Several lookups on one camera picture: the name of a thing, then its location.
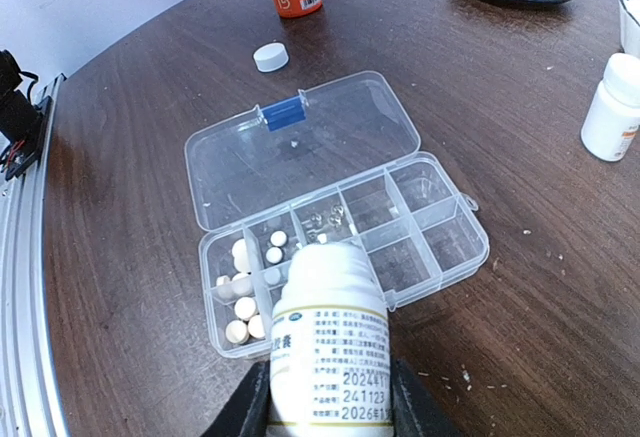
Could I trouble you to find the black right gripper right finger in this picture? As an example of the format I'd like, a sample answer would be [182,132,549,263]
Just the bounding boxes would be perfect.
[391,359,462,437]

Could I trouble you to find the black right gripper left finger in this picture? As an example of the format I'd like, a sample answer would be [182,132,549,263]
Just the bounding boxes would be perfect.
[201,361,271,437]

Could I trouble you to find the small white pill bottle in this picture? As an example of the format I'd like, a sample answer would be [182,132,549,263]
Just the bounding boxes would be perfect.
[266,243,394,436]

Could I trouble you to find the clear plastic pill organizer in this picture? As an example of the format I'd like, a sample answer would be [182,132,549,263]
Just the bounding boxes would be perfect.
[184,71,490,359]

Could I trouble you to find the small white bottle cap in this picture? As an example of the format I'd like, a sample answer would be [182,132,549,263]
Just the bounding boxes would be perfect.
[253,42,289,73]

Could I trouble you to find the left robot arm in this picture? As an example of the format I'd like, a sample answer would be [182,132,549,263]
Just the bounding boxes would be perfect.
[1,50,53,181]

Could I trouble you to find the white pills in organizer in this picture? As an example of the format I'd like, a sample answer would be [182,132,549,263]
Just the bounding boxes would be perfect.
[214,206,346,346]

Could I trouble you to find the white scalloped bowl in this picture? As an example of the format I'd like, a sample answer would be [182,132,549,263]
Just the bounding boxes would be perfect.
[619,0,640,57]

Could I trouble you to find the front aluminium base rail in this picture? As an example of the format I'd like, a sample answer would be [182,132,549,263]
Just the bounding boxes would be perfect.
[1,104,69,436]

